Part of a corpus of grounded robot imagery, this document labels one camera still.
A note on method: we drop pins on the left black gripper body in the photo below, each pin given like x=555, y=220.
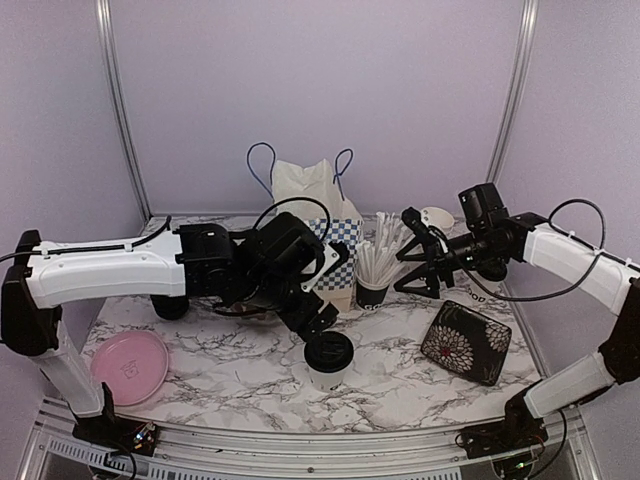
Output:
x=271, y=292

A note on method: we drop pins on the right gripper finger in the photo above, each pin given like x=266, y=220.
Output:
x=416, y=250
x=422, y=281

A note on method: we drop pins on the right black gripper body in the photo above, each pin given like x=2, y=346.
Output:
x=481, y=248

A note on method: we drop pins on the white paper cup GOOD print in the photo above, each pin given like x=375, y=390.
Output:
x=476, y=294

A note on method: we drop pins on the blue checkered paper bag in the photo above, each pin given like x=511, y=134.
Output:
x=315, y=195

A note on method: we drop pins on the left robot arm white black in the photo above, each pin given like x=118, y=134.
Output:
x=195, y=260

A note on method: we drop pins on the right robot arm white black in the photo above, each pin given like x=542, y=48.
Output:
x=608, y=282

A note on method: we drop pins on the white wrapped straws bundle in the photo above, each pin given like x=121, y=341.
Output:
x=376, y=262

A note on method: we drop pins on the stack of white paper cups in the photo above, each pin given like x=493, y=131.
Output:
x=439, y=218

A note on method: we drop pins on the black cup holding straws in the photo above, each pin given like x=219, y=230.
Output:
x=370, y=296

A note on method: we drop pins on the black floral square dish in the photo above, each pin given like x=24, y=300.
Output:
x=467, y=343

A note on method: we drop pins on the stack of black cup lids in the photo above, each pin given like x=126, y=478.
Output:
x=170, y=308

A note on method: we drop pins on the pink plastic plate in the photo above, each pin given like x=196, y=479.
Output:
x=132, y=364

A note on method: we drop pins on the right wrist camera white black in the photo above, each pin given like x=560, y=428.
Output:
x=424, y=233

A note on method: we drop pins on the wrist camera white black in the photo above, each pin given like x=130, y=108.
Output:
x=424, y=233
x=334, y=255

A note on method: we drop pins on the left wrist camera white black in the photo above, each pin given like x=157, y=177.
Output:
x=334, y=255

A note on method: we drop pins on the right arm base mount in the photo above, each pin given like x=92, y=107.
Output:
x=517, y=430

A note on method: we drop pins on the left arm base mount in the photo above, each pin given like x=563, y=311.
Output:
x=115, y=430

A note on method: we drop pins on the right aluminium frame post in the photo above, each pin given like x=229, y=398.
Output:
x=515, y=90

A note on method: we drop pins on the aluminium frame post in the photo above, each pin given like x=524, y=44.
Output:
x=515, y=90
x=112, y=72

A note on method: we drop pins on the aluminium front rail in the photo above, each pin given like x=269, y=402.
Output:
x=188, y=452

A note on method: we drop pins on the left aluminium frame post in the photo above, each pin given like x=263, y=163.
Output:
x=112, y=72

